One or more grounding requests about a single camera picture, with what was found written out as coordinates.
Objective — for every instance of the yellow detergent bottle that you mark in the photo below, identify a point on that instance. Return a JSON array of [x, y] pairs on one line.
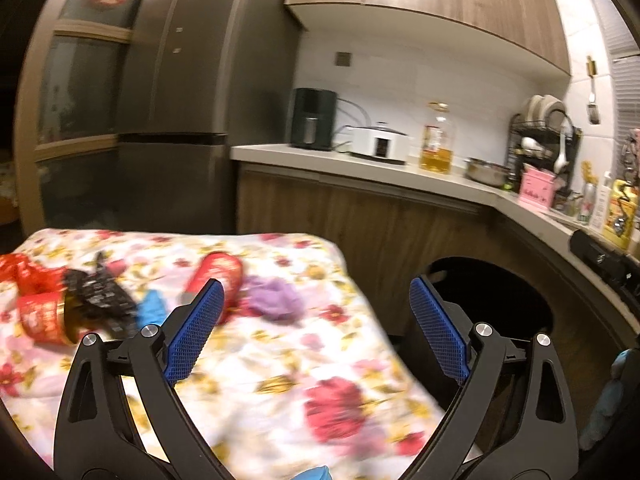
[[615, 230]]

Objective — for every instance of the steel kitchen faucet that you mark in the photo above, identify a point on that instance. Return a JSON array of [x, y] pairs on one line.
[[622, 220]]

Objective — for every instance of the yellow dish brush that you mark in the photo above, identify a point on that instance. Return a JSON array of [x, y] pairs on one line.
[[589, 172]]

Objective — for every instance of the wooden upper cabinets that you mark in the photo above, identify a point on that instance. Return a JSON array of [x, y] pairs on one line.
[[450, 5]]

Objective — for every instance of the wooden glass panel door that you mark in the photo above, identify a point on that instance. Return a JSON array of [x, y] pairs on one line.
[[90, 34]]

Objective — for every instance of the black trash bin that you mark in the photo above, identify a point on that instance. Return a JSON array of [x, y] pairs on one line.
[[500, 300]]

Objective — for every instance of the purple cloth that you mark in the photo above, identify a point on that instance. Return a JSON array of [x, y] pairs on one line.
[[275, 300]]

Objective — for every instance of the blue plastic bag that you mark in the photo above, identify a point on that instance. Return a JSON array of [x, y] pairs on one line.
[[150, 310]]

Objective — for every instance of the window blinds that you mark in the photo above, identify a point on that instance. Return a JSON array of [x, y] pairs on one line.
[[620, 25]]

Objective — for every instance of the beer can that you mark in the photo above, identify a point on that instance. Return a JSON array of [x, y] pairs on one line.
[[586, 205]]

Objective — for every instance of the hanging metal spatula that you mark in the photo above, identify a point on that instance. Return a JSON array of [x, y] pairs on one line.
[[593, 114]]

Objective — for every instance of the white ladle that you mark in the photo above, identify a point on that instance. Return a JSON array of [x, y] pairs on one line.
[[561, 160]]

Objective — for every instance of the blue fuzzy cloth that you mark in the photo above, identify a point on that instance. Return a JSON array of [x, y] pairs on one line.
[[607, 405]]

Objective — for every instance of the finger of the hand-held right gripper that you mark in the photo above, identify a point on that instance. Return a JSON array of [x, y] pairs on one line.
[[600, 260]]

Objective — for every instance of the red snack packet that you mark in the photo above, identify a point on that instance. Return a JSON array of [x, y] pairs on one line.
[[220, 270]]

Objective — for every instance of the black plastic bag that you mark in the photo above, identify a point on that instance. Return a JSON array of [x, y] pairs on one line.
[[100, 295]]

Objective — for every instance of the floral blanket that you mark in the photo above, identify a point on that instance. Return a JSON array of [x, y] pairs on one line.
[[280, 370]]

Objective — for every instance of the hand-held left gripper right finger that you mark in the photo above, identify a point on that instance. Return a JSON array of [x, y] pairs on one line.
[[440, 330]]

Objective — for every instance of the steel pot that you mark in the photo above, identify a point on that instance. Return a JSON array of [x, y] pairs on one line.
[[485, 172]]

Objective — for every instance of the grey refrigerator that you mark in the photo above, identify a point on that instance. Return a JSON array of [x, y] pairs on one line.
[[200, 85]]

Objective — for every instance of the red patterned plastic bag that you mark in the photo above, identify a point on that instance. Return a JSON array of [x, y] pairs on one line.
[[30, 272]]

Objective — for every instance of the black dish rack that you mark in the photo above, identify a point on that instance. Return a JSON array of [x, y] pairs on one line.
[[575, 150]]

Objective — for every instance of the white plate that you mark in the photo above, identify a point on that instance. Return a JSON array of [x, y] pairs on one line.
[[535, 107], [554, 109]]

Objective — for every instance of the light blue scrap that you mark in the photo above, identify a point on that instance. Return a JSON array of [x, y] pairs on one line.
[[312, 474]]

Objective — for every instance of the red patterned can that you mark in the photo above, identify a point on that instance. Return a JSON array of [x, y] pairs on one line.
[[42, 317]]

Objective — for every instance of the dark wall socket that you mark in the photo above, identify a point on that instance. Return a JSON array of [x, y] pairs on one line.
[[343, 59]]

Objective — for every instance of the cooking oil bottle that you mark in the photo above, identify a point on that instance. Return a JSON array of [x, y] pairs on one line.
[[437, 155]]

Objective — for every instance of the white rice cooker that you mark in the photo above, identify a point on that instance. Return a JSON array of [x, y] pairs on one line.
[[380, 145]]

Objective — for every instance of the white bowl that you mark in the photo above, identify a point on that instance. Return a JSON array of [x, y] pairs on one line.
[[530, 144]]

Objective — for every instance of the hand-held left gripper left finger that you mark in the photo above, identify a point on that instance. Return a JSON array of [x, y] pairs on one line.
[[195, 330]]

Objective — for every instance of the white bottle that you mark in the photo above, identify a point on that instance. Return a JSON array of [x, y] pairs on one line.
[[601, 205]]

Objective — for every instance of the dark pink rag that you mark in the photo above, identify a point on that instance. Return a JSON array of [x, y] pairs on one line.
[[634, 142]]

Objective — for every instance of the black air fryer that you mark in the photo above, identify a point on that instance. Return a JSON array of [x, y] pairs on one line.
[[312, 120]]

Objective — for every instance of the pink utensil holder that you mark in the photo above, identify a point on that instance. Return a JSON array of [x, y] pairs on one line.
[[537, 192]]

